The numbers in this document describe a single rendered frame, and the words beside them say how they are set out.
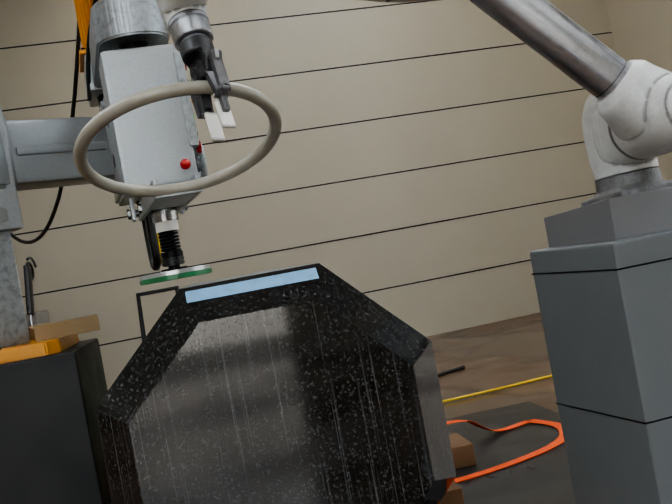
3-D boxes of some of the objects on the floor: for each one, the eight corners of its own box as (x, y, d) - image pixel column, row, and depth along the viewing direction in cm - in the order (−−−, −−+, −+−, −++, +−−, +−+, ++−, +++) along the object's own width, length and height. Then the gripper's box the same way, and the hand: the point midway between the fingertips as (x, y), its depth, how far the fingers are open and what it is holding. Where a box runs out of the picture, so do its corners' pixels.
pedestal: (-103, 648, 261) (-150, 394, 261) (-42, 574, 327) (-79, 371, 327) (128, 594, 271) (83, 349, 271) (143, 533, 336) (107, 335, 336)
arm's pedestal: (716, 507, 253) (664, 224, 253) (863, 556, 205) (798, 206, 205) (557, 554, 240) (501, 255, 240) (673, 619, 192) (604, 245, 192)
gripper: (227, 19, 196) (258, 111, 188) (193, 69, 208) (221, 156, 200) (196, 15, 191) (227, 109, 183) (163, 66, 204) (191, 156, 195)
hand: (220, 121), depth 193 cm, fingers closed on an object, 4 cm apart
